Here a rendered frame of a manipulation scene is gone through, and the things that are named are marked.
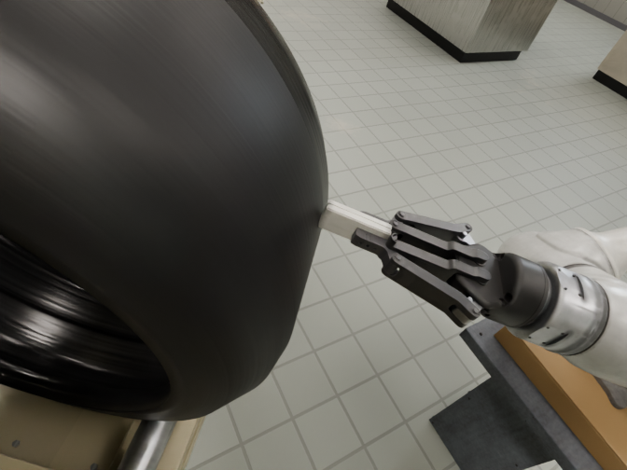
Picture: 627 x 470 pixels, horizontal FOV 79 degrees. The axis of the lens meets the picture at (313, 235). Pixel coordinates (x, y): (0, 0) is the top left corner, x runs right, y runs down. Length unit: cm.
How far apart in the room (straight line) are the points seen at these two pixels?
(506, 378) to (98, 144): 106
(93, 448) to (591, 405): 103
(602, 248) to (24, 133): 62
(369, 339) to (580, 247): 127
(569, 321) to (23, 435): 75
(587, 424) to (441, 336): 91
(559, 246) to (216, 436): 126
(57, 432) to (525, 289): 68
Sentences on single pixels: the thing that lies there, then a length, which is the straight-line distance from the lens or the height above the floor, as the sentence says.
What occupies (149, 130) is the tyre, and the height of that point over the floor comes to 138.
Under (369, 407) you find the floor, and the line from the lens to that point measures 166.
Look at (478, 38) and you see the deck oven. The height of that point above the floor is 27.
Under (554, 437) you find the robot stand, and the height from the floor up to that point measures 65.
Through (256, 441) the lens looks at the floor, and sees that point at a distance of 154.
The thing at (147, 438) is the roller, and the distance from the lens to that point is 60.
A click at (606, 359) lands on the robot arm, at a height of 120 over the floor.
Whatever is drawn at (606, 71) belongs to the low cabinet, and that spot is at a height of 13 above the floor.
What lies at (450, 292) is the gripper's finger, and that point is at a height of 123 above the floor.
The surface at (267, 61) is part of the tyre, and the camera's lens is 33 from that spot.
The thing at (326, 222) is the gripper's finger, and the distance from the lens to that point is 39.
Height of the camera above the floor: 150
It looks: 48 degrees down
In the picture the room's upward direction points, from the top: 17 degrees clockwise
